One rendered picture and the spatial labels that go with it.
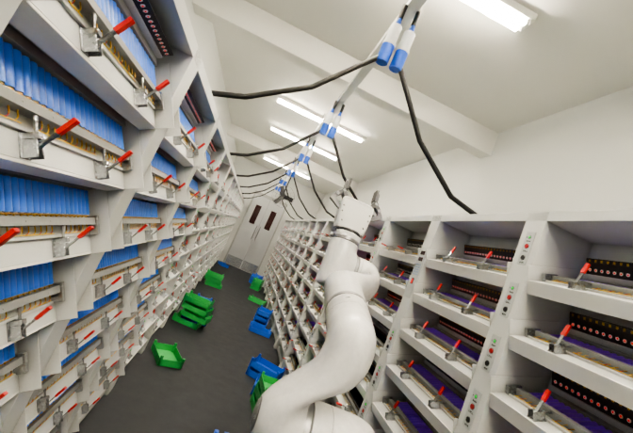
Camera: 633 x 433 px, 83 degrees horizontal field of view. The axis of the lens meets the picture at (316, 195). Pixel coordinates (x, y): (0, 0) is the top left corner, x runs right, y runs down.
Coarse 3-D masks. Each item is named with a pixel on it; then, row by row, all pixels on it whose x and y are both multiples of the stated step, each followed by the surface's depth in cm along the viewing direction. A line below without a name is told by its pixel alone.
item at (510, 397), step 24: (504, 384) 115; (528, 384) 117; (552, 384) 115; (576, 384) 106; (504, 408) 108; (528, 408) 105; (552, 408) 102; (576, 408) 103; (600, 408) 99; (624, 408) 93; (528, 432) 98; (552, 432) 93; (576, 432) 92; (600, 432) 92; (624, 432) 92
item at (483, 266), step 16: (432, 256) 189; (448, 256) 173; (464, 256) 187; (480, 256) 175; (496, 256) 164; (512, 256) 154; (448, 272) 166; (464, 272) 154; (480, 272) 144; (496, 272) 140
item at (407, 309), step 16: (432, 224) 197; (432, 240) 190; (448, 240) 192; (464, 240) 193; (432, 272) 189; (448, 288) 190; (400, 304) 193; (416, 304) 186; (384, 352) 187; (400, 352) 182; (416, 352) 184; (384, 368) 180; (384, 384) 180; (368, 400) 181; (368, 416) 177
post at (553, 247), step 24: (528, 216) 131; (552, 240) 123; (576, 240) 124; (528, 264) 122; (552, 264) 122; (576, 264) 124; (504, 288) 128; (528, 312) 119; (552, 312) 121; (504, 336) 119; (480, 360) 124; (504, 360) 116; (528, 360) 118; (480, 384) 119; (480, 408) 115; (456, 432) 120; (480, 432) 113; (504, 432) 114
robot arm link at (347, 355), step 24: (336, 312) 67; (360, 312) 66; (336, 336) 62; (360, 336) 61; (312, 360) 64; (336, 360) 59; (360, 360) 59; (288, 384) 60; (312, 384) 58; (336, 384) 58; (264, 408) 57; (288, 408) 56; (312, 408) 59; (264, 432) 56; (288, 432) 56
